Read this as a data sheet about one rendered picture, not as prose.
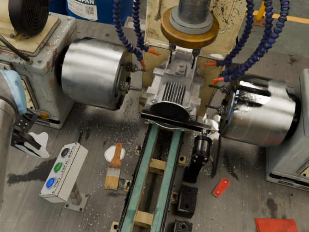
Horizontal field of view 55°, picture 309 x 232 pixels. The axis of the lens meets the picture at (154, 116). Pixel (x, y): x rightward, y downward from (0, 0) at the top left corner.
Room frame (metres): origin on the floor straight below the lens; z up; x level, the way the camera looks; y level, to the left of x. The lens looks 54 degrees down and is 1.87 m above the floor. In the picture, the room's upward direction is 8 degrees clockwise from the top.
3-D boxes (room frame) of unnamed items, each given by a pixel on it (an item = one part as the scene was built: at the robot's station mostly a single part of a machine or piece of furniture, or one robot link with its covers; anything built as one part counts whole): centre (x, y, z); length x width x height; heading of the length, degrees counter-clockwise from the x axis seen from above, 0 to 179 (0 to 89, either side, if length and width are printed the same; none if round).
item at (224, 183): (0.48, -0.29, 0.81); 0.09 x 0.03 x 0.02; 146
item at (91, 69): (0.77, 0.28, 1.04); 0.37 x 0.25 x 0.25; 83
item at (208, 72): (0.89, -0.08, 0.97); 0.30 x 0.11 x 0.34; 83
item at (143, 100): (0.81, 0.04, 0.86); 0.07 x 0.06 x 0.12; 83
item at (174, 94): (0.73, -0.06, 1.01); 0.20 x 0.19 x 0.19; 173
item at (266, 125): (0.69, -0.38, 1.04); 0.41 x 0.25 x 0.25; 83
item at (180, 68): (0.77, -0.07, 1.11); 0.12 x 0.11 x 0.07; 173
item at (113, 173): (0.51, 0.13, 0.80); 0.21 x 0.05 x 0.01; 0
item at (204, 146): (0.69, -0.23, 0.92); 0.45 x 0.13 x 0.24; 173
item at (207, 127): (0.61, -0.08, 1.01); 0.26 x 0.04 x 0.03; 83
